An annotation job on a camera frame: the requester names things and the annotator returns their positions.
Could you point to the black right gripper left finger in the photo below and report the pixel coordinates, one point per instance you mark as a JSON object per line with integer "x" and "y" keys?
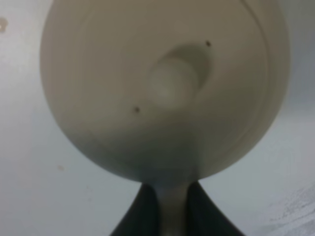
{"x": 143, "y": 218}

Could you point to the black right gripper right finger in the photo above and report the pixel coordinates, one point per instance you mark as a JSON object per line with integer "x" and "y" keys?
{"x": 204, "y": 218}

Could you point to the tan ceramic teapot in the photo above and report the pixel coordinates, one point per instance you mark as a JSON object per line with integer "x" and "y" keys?
{"x": 165, "y": 92}

